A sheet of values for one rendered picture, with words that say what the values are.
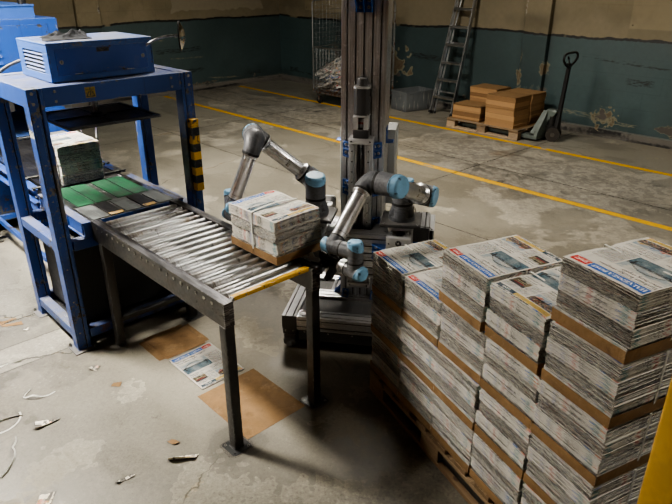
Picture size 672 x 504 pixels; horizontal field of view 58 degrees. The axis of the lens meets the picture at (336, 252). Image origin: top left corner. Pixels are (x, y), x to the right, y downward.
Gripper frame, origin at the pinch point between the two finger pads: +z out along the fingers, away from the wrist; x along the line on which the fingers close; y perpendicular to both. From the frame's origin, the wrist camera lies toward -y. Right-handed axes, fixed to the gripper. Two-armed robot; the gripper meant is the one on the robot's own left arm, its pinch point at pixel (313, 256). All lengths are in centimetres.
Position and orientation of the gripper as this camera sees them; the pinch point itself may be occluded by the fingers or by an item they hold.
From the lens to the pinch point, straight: 306.2
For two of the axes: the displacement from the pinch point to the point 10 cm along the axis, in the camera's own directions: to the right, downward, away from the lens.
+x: -7.3, 2.8, -6.3
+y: 0.0, -9.1, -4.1
